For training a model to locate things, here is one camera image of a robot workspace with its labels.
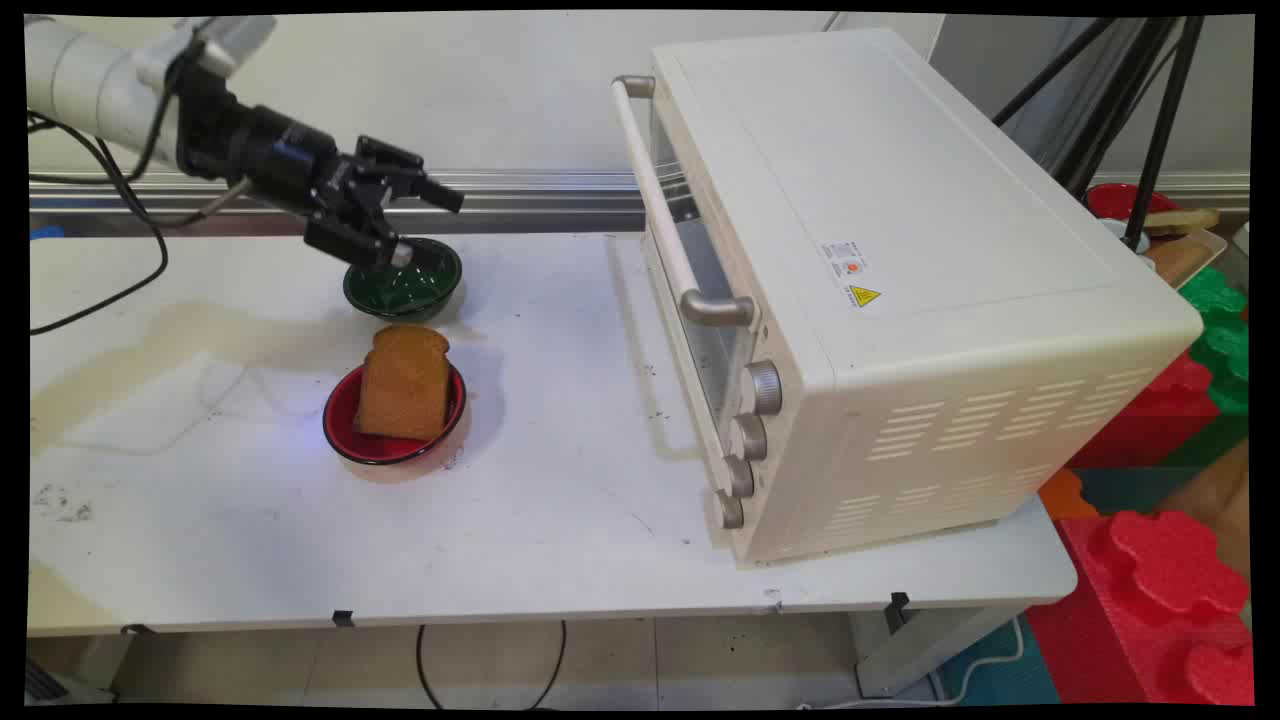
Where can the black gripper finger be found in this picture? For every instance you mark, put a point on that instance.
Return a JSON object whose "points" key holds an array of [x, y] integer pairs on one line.
{"points": [[415, 185], [355, 240]]}

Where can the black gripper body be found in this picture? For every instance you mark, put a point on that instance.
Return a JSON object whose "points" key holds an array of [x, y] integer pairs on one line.
{"points": [[270, 155]]}

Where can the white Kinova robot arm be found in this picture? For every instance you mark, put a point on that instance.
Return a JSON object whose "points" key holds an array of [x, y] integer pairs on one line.
{"points": [[90, 90]]}

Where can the dark green bowl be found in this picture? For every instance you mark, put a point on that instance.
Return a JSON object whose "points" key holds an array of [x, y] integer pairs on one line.
{"points": [[425, 290]]}

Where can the brown bread slice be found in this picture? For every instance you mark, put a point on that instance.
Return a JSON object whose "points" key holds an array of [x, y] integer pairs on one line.
{"points": [[402, 385]]}

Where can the red bowl black rim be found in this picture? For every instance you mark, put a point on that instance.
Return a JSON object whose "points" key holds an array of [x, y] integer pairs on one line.
{"points": [[342, 420]]}

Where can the black table clip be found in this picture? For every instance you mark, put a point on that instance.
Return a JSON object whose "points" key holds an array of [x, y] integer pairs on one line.
{"points": [[343, 618], [899, 605]]}

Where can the silver oven knob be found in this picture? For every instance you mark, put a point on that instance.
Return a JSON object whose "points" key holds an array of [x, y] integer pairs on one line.
{"points": [[739, 477], [749, 437], [729, 510], [764, 387]]}

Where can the white label sticker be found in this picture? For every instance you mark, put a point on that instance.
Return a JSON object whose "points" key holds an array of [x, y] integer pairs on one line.
{"points": [[843, 262]]}

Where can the yellow warning sticker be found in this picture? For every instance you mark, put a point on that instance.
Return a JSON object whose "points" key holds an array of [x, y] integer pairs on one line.
{"points": [[864, 296]]}

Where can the cream toaster oven body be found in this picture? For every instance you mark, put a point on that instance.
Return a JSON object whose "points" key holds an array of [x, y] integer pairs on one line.
{"points": [[950, 200]]}

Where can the white table leg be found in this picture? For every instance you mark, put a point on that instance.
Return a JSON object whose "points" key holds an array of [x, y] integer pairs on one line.
{"points": [[920, 650]]}

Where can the red bowl behind oven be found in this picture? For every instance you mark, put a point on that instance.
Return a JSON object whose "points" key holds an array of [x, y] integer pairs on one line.
{"points": [[1110, 198]]}

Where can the orange foam block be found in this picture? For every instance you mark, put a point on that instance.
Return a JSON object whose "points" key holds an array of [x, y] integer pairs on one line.
{"points": [[1065, 495]]}

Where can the black tripod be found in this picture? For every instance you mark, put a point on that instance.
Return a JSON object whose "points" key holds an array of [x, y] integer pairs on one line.
{"points": [[1160, 140]]}

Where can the wooden tray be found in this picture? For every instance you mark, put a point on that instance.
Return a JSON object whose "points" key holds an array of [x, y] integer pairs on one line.
{"points": [[1185, 255]]}

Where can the green foam block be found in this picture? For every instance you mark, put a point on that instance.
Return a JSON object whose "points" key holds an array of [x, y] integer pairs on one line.
{"points": [[1222, 340]]}

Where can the large red foam block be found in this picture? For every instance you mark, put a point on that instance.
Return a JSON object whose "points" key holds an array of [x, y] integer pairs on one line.
{"points": [[1160, 600]]}

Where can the aluminium rail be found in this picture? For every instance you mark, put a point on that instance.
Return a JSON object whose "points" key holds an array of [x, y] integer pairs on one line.
{"points": [[500, 205]]}

